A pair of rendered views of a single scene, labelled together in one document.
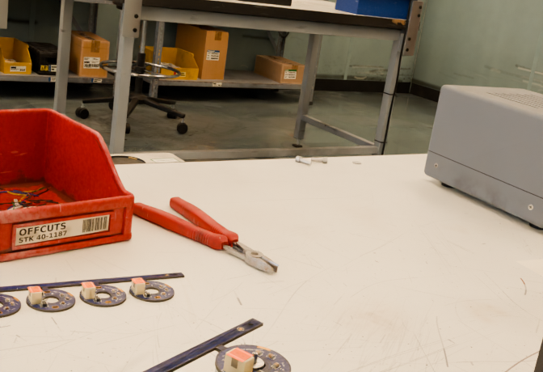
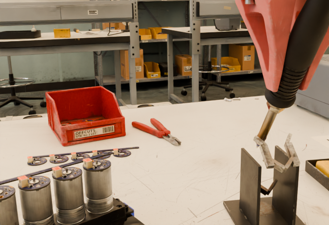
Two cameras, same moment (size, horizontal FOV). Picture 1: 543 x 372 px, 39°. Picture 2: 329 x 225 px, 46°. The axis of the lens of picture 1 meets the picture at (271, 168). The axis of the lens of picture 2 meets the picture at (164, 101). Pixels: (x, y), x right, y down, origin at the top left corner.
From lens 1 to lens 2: 0.18 m
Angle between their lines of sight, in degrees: 19
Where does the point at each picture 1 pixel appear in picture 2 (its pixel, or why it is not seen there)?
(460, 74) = not seen: outside the picture
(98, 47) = (190, 60)
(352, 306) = (207, 157)
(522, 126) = (322, 71)
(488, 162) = (311, 91)
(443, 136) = not seen: hidden behind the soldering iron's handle
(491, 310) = not seen: hidden behind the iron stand
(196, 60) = (239, 61)
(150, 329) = (112, 166)
